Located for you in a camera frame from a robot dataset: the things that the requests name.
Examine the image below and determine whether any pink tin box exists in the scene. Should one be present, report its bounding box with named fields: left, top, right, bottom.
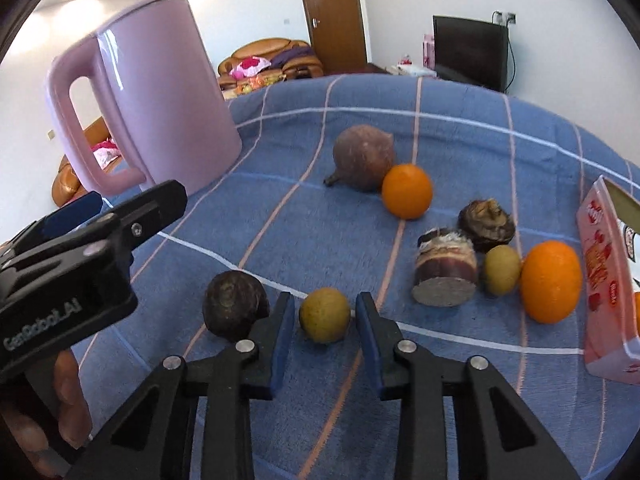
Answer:
left=576, top=175, right=640, bottom=386

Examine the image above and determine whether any yellow-green round fruit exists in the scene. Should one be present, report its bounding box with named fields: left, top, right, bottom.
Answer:
left=298, top=287, right=352, bottom=344

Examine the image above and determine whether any purple blanket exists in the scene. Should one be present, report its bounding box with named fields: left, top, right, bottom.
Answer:
left=272, top=46, right=316, bottom=67

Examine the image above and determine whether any black television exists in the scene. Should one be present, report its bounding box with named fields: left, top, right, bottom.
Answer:
left=432, top=15, right=510, bottom=93

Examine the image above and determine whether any large orange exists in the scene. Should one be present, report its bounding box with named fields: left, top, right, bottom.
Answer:
left=519, top=240, right=584, bottom=324

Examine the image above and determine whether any cut taro piece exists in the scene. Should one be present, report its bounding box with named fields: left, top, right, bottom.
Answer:
left=411, top=227, right=479, bottom=308

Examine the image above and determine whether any orange leather armchair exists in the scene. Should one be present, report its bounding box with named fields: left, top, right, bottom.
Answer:
left=52, top=117, right=124, bottom=208

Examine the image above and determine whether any orange leather sofa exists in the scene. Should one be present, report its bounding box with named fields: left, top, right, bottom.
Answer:
left=218, top=37, right=325, bottom=82

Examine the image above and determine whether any dark water chestnut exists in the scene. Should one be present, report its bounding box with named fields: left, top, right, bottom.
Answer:
left=458, top=199, right=516, bottom=253

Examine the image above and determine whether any white television stand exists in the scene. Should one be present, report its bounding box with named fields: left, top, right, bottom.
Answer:
left=369, top=61, right=439, bottom=80

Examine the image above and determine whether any person's left hand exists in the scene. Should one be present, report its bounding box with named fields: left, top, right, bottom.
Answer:
left=0, top=350, right=94, bottom=478

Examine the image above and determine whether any pink electric kettle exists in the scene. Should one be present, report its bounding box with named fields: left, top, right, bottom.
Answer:
left=46, top=0, right=244, bottom=196

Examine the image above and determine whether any dark round taro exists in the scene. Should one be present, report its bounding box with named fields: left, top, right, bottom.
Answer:
left=202, top=270, right=271, bottom=342

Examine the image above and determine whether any small brown kiwi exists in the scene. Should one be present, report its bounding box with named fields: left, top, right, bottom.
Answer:
left=483, top=245, right=523, bottom=296

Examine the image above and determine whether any pink floral pillow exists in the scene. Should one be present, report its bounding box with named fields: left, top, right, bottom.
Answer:
left=90, top=140, right=122, bottom=169
left=235, top=57, right=272, bottom=77

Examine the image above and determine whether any brown wooden door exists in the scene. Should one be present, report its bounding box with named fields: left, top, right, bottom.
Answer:
left=296, top=0, right=369, bottom=75

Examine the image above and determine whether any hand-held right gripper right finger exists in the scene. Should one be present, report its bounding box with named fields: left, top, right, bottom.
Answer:
left=354, top=292, right=583, bottom=480

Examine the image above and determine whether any cluttered coffee table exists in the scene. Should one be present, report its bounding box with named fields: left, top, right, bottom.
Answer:
left=221, top=72, right=287, bottom=99

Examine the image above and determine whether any large purple-brown root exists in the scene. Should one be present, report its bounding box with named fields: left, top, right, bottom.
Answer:
left=323, top=124, right=397, bottom=193

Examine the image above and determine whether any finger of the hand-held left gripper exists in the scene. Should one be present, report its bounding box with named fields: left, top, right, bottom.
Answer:
left=10, top=191, right=106, bottom=253
left=2, top=180, right=189, bottom=291

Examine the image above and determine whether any small orange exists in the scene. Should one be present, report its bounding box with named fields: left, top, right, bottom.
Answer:
left=381, top=163, right=434, bottom=220

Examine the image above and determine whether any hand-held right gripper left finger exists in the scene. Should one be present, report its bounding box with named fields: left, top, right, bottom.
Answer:
left=65, top=291, right=297, bottom=480

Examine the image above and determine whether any black television cable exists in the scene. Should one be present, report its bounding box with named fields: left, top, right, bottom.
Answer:
left=506, top=37, right=519, bottom=96

